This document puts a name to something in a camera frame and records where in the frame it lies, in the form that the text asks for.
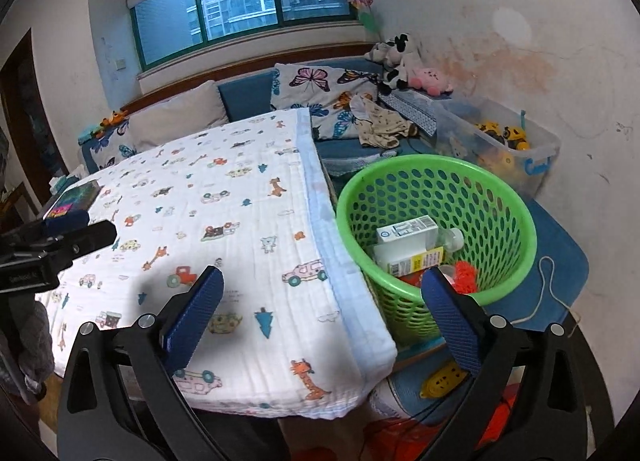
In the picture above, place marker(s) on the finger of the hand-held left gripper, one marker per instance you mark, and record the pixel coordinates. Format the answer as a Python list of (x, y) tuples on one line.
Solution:
[(67, 223), (85, 241)]

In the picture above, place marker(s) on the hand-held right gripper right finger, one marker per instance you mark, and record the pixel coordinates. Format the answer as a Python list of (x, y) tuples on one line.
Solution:
[(450, 316)]

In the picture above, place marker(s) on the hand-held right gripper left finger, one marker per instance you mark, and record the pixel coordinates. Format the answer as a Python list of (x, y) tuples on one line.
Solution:
[(195, 316)]

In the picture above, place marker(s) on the red mesh scrubber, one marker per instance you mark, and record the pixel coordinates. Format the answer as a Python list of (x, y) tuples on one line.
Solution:
[(465, 276)]

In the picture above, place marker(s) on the clear plastic bottle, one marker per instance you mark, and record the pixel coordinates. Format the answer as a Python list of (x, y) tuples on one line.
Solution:
[(452, 240)]

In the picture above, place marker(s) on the white yellow milk carton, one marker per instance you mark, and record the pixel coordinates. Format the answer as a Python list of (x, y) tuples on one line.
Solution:
[(400, 251)]

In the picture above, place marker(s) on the green plastic basket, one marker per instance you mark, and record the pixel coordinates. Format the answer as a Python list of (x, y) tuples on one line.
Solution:
[(367, 266)]

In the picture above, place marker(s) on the person's left forearm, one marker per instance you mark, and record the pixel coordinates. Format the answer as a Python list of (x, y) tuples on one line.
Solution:
[(30, 356)]

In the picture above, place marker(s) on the colourful book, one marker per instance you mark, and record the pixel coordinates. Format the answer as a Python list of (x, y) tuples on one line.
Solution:
[(75, 196)]

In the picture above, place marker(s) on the teal tissue pack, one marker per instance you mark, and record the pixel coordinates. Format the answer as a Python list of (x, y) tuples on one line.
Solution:
[(64, 180)]

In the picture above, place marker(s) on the yellow power strip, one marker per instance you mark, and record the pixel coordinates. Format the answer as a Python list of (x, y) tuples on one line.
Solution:
[(440, 381)]

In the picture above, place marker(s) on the small butterfly print pillow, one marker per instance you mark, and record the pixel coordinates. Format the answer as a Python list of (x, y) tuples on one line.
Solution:
[(110, 146)]

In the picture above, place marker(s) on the printed blanket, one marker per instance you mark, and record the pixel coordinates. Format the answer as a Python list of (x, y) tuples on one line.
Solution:
[(225, 221)]

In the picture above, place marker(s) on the orange plush toy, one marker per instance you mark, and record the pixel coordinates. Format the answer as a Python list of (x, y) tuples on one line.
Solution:
[(114, 118)]

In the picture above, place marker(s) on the dark wooden door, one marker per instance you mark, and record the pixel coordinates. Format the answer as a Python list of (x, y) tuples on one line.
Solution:
[(25, 106)]

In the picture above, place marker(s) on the red plastic object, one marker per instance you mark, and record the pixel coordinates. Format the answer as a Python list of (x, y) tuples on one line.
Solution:
[(400, 433)]

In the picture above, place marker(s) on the beige pillow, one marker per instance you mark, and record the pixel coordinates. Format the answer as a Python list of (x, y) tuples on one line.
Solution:
[(175, 116)]

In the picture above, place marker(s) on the clear plastic storage box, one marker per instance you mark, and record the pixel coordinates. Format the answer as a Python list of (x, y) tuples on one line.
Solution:
[(515, 166)]

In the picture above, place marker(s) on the yellow toy truck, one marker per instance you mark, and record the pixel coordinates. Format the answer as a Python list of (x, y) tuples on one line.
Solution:
[(490, 132), (516, 138)]

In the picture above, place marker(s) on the wooden headboard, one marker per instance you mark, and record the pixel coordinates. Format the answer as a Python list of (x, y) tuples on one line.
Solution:
[(200, 76)]

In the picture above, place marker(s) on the beige printed garment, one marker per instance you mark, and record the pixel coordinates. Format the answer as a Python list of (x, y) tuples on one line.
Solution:
[(380, 126)]

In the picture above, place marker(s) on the blue white patterned cloth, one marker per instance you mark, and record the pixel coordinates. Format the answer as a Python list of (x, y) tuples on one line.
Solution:
[(415, 108)]

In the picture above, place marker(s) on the blue cushion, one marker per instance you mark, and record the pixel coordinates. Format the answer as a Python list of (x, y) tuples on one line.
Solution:
[(247, 96)]

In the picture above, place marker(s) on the pink plush toy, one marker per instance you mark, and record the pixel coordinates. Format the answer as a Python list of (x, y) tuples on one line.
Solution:
[(430, 80)]

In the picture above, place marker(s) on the large butterfly print pillow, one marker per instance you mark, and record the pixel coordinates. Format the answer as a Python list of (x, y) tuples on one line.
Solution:
[(320, 91)]

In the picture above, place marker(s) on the black white cow plush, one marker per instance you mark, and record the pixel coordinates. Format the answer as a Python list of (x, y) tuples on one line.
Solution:
[(395, 56)]

